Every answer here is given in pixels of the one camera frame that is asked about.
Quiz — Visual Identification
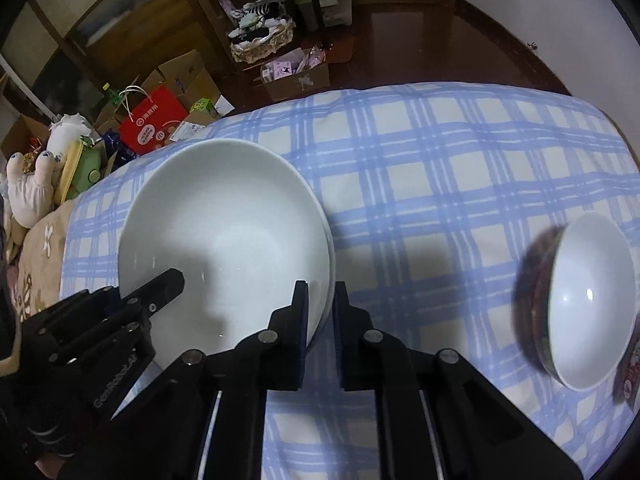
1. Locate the white plate with cherries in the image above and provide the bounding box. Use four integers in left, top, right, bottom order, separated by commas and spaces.
118, 139, 335, 368

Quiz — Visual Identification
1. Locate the white bowl red patterned outside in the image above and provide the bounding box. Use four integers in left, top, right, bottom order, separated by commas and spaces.
532, 212, 637, 392

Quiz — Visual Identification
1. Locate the brown beige patterned blanket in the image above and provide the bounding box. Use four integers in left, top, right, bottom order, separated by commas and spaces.
8, 199, 76, 321

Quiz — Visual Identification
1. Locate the white plush toy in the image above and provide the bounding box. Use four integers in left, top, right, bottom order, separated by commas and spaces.
1, 114, 102, 230

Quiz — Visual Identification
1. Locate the red paper gift bag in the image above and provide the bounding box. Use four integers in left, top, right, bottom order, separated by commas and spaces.
119, 84, 188, 155

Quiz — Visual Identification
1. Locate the blue white plaid cloth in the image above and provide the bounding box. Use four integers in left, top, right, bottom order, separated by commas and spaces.
60, 81, 640, 480

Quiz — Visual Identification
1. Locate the cardboard box with items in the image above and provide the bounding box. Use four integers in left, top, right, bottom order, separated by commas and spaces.
260, 47, 330, 102

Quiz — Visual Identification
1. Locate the wooden shelf cabinet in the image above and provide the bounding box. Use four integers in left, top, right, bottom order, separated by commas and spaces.
1, 0, 233, 117

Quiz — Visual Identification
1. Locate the wicker basket with items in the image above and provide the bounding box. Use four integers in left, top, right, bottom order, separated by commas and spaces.
227, 0, 295, 64

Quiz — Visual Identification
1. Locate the black side table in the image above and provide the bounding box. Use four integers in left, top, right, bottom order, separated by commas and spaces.
240, 0, 356, 51

